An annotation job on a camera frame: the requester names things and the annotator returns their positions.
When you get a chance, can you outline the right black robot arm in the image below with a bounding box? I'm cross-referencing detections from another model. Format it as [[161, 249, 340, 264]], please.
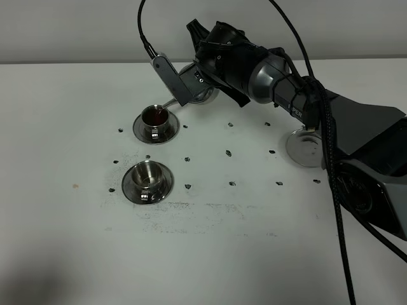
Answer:
[[187, 20, 406, 239]]

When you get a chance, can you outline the near steel saucer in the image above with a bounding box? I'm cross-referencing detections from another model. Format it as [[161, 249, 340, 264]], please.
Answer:
[[121, 162, 174, 205]]

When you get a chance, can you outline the near stainless steel teacup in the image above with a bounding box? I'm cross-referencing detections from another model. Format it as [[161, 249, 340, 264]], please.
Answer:
[[131, 160, 164, 202]]

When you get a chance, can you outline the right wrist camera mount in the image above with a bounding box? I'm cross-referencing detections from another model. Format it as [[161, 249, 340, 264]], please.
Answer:
[[150, 52, 210, 107]]

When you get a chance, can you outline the stainless steel teapot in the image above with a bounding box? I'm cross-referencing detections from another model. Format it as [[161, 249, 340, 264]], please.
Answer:
[[162, 63, 219, 109]]

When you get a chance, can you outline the far stainless steel teacup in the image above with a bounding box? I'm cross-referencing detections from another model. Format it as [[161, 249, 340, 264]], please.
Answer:
[[141, 105, 170, 140]]

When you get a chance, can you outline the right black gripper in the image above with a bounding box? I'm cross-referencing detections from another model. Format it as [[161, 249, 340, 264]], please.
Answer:
[[186, 20, 264, 107]]

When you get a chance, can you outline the teapot steel saucer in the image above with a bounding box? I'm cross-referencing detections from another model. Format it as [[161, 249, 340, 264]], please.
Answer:
[[286, 128, 323, 168]]

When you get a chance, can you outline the stainless steel teacup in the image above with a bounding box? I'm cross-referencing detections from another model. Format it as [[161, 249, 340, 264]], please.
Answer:
[[131, 160, 164, 202], [141, 105, 170, 140]]

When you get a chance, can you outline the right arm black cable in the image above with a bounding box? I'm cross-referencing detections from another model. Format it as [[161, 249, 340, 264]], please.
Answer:
[[137, 0, 407, 305]]

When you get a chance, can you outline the far steel saucer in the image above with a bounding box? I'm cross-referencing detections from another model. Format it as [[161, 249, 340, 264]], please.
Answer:
[[133, 112, 180, 145]]

